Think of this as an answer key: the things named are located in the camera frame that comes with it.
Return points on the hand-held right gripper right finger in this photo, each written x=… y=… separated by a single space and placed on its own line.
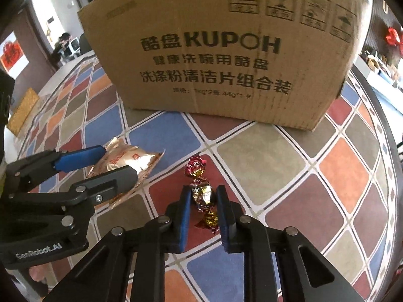
x=222 y=220

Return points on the white monitor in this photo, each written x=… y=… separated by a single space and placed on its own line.
x=75 y=45

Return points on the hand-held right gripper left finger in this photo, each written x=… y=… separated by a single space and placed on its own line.
x=185 y=220

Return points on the red paper wall decoration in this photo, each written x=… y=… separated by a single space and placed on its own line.
x=9 y=53

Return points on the cluttered side table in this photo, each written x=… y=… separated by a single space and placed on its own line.
x=382 y=67

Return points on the gold snack packet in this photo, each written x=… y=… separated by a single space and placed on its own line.
x=138 y=160

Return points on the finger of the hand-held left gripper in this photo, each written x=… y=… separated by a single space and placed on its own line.
x=82 y=157
x=110 y=181

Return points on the yellow cork mat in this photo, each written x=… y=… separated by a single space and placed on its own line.
x=23 y=111

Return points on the grey chair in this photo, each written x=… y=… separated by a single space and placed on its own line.
x=84 y=42

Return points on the brown cardboard box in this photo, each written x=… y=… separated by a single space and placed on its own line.
x=220 y=69

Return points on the red ribbon bow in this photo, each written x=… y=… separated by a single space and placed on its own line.
x=393 y=36

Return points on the colourful checked tablecloth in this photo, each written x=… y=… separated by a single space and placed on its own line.
x=283 y=163

